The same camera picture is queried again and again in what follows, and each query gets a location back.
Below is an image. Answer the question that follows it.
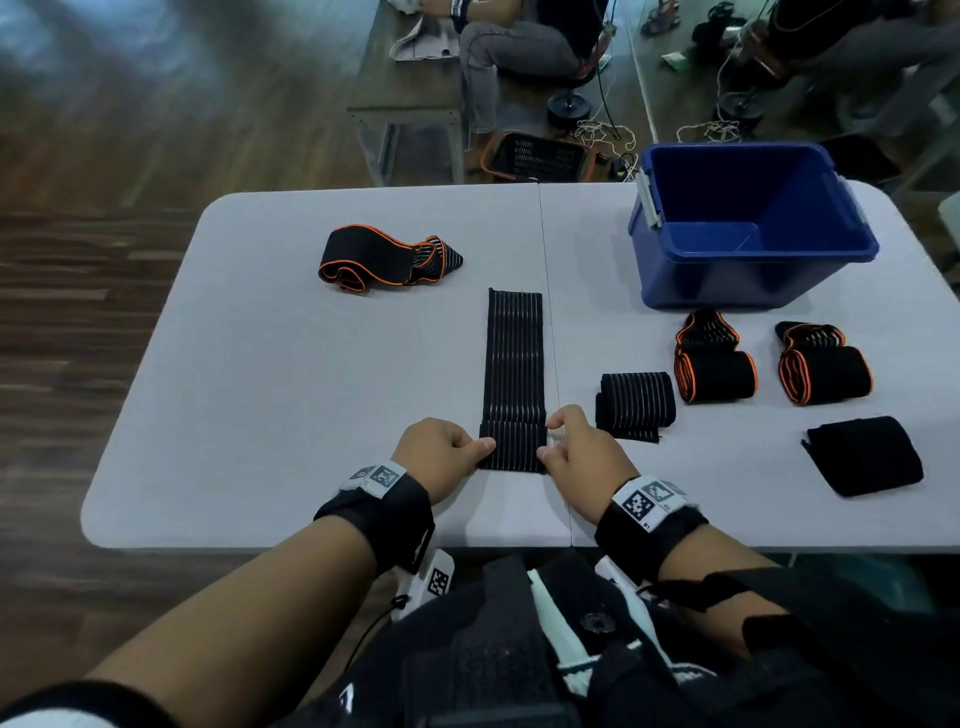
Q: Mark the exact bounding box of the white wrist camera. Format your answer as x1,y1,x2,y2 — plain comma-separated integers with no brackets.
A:
391,548,457,622
594,556,654,601

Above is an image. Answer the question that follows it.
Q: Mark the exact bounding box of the person's black white sleeve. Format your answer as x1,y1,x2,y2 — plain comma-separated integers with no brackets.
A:
0,678,178,728

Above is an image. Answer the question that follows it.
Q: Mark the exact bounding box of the person's left hand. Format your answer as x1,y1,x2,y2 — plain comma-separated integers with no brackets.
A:
391,417,498,505

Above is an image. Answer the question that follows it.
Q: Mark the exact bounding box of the person's right forearm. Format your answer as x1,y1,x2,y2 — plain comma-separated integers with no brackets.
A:
658,524,789,654

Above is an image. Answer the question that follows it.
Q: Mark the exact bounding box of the blue plastic bin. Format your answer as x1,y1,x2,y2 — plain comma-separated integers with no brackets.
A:
628,142,880,311

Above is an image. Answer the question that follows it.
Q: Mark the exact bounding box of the person's black chest harness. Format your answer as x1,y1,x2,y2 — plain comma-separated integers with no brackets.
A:
277,551,960,728

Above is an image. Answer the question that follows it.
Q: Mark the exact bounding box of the low wooden table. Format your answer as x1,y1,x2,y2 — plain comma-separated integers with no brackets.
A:
346,0,470,187

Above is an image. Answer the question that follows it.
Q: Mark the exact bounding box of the black wristband with white markers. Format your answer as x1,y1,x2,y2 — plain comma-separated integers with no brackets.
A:
313,461,436,575
593,474,710,586

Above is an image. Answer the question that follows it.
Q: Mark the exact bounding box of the teal rolled mat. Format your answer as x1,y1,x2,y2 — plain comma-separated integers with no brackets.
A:
794,554,931,610

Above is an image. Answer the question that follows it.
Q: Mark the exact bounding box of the large wall mirror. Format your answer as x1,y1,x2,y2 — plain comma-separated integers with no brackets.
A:
626,0,960,286

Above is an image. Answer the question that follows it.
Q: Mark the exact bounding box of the black basket orange rim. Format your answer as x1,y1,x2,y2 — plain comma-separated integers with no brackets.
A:
479,131,599,185

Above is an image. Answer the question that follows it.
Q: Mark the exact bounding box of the red-seat stool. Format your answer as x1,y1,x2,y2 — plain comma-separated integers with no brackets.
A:
545,22,616,130

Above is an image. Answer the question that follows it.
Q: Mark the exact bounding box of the thin black camera cable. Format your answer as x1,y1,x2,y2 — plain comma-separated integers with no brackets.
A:
341,594,412,676

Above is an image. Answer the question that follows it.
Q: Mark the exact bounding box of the white cord coil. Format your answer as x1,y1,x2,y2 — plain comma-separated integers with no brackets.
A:
571,119,639,163

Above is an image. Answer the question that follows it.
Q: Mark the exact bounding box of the person's left forearm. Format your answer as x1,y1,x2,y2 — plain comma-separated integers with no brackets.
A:
86,515,376,728

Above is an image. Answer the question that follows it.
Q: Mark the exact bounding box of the person's right hand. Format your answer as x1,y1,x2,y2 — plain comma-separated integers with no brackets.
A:
536,404,640,526

